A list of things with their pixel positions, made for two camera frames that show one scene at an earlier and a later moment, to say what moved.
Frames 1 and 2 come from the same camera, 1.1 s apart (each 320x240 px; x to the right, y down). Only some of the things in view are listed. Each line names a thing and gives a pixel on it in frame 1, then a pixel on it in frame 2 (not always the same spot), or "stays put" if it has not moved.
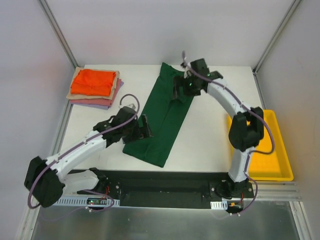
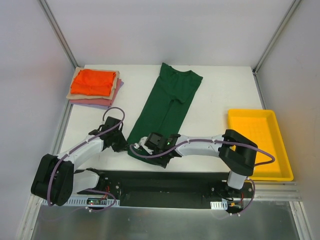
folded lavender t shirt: [121, 83] stays put
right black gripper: [182, 87] → [155, 157]
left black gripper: [139, 128] → [118, 144]
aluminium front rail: [277, 191] stays put
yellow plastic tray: [275, 166] stays put
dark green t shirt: [163, 115] stays put
